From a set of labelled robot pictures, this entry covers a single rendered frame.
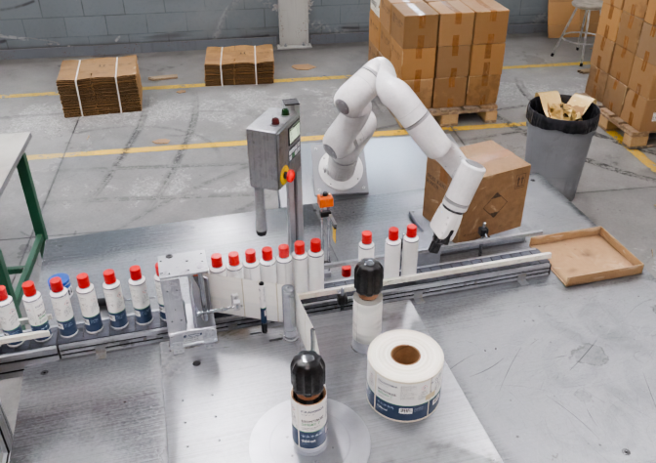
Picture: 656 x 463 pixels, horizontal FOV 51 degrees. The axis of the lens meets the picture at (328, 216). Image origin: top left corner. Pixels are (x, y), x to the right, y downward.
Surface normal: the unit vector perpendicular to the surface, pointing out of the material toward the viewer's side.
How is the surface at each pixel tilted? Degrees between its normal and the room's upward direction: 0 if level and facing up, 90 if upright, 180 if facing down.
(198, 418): 0
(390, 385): 90
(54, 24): 90
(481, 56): 89
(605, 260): 0
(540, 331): 0
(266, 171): 90
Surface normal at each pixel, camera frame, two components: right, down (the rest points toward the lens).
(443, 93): 0.11, 0.52
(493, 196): 0.44, 0.47
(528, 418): 0.00, -0.85
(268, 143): -0.35, 0.50
